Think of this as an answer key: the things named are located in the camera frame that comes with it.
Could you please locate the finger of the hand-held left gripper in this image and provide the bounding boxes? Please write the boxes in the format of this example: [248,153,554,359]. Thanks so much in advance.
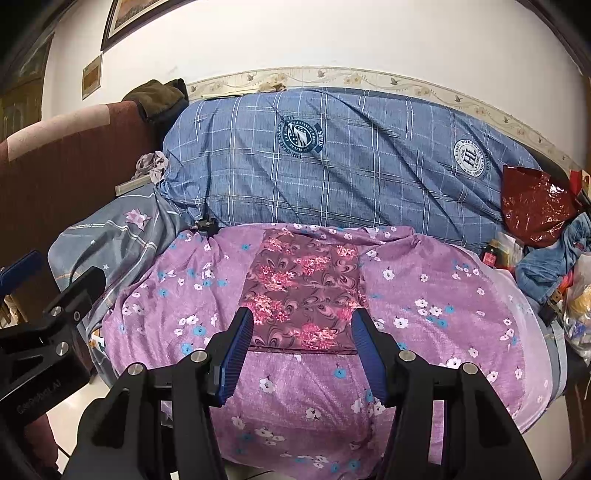
[0,250,42,296]
[48,267,106,324]

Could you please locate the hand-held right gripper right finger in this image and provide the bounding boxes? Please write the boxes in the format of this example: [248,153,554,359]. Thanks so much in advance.
[351,308,543,480]

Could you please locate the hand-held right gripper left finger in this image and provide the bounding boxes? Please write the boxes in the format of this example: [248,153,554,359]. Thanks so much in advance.
[60,307,254,480]

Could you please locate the maroon floral shirt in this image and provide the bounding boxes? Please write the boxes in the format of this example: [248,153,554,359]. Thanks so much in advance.
[242,231,368,355]

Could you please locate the person's left forearm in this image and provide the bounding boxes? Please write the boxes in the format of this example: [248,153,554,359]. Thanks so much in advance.
[14,413,63,476]

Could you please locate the grey star-print bedsheet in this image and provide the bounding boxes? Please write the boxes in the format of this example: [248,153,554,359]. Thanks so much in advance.
[47,191,204,370]

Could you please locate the purple floral blanket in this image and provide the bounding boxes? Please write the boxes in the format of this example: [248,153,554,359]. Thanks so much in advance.
[99,223,555,480]

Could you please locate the brown bed headboard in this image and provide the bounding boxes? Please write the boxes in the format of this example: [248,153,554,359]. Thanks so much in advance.
[0,100,162,282]

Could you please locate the pale wooden strip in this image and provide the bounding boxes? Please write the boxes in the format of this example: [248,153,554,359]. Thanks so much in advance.
[115,178,155,195]

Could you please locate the small grey cloth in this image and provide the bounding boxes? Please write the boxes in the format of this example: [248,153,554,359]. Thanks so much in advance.
[130,151,169,183]

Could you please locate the brown wooden door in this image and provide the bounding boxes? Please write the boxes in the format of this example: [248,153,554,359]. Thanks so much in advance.
[0,32,54,139]

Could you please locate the clear plastic packet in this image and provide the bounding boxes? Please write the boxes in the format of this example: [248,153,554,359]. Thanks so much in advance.
[496,233,525,268]

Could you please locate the blue plaid quilt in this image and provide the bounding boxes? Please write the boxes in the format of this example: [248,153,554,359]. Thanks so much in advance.
[159,88,543,250]

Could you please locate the blue denim jeans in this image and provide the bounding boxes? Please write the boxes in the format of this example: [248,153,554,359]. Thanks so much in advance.
[515,217,591,305]

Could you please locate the olive green cloth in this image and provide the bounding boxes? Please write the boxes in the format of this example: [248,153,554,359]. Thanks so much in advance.
[122,79,190,125]

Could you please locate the white plastic bag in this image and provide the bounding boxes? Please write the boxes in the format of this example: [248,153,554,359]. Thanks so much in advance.
[561,263,591,365]

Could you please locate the red plastic bag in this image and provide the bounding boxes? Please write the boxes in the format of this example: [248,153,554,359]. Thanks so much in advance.
[501,165,578,247]

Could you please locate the red printed paper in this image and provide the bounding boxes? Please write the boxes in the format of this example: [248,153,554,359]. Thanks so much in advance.
[570,170,591,204]

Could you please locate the small wall plaque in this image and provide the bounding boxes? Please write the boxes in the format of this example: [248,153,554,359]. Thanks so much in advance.
[82,52,103,101]

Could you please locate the framed wall picture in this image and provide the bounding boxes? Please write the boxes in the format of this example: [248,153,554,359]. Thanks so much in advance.
[100,0,185,51]

